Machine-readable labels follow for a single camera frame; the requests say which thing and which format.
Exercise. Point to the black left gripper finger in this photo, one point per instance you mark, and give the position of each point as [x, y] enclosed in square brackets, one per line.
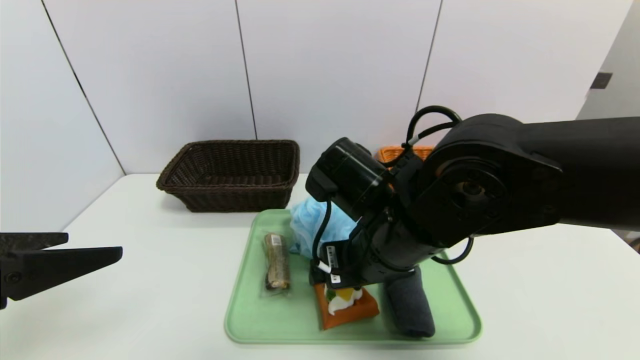
[30, 241]
[60, 267]

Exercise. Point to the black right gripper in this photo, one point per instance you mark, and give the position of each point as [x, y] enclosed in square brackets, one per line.
[332, 265]

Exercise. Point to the toy waffle with fruit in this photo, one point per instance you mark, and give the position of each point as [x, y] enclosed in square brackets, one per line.
[350, 312]

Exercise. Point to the blue mesh bath loofah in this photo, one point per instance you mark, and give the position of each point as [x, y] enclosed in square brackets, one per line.
[305, 220]

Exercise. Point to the plastic snack roll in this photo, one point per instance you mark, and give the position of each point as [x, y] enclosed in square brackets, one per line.
[276, 262]

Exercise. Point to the dark grey towel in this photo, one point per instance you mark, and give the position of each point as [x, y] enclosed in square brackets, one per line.
[410, 310]

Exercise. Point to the black and silver right robot arm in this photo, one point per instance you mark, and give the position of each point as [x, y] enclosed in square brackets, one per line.
[575, 170]

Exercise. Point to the dark brown wicker basket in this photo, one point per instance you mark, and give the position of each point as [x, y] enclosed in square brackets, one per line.
[225, 197]

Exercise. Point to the orange wicker basket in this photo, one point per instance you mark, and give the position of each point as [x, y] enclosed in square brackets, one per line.
[395, 152]

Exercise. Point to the light green plastic tray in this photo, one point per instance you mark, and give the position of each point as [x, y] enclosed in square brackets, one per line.
[295, 320]

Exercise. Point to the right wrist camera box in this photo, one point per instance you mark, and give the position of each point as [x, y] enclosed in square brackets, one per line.
[337, 260]

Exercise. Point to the dark wall plate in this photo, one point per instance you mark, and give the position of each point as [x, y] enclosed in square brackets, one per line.
[601, 80]

